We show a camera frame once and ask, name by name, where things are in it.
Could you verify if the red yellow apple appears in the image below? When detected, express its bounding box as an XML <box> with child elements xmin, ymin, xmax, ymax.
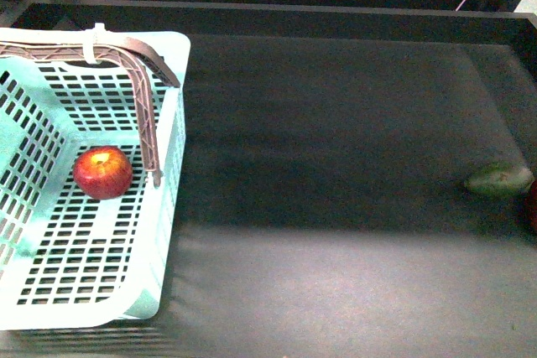
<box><xmin>73</xmin><ymin>146</ymin><xmax>133</xmax><ymax>200</ymax></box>

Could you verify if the brown basket handle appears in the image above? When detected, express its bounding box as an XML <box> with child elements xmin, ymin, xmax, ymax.
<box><xmin>0</xmin><ymin>35</ymin><xmax>181</xmax><ymax>89</ymax></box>
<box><xmin>1</xmin><ymin>41</ymin><xmax>167</xmax><ymax>188</ymax></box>

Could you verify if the brown front basket handle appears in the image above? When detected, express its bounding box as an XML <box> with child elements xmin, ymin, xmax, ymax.
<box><xmin>1</xmin><ymin>41</ymin><xmax>167</xmax><ymax>188</ymax></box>

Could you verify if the light blue plastic basket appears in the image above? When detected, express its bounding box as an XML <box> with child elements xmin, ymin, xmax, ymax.
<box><xmin>1</xmin><ymin>32</ymin><xmax>190</xmax><ymax>330</ymax></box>

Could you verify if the white zip tie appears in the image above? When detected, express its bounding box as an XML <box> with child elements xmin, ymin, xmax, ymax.
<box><xmin>81</xmin><ymin>23</ymin><xmax>107</xmax><ymax>65</ymax></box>

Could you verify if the green avocado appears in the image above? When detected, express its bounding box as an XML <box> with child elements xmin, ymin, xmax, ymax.
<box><xmin>463</xmin><ymin>162</ymin><xmax>534</xmax><ymax>198</ymax></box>

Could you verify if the dark red fruit at edge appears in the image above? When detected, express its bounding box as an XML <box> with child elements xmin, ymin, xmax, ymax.
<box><xmin>524</xmin><ymin>181</ymin><xmax>537</xmax><ymax>233</ymax></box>

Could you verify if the black shelf frame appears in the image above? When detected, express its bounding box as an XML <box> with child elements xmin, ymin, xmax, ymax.
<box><xmin>0</xmin><ymin>0</ymin><xmax>537</xmax><ymax>74</ymax></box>

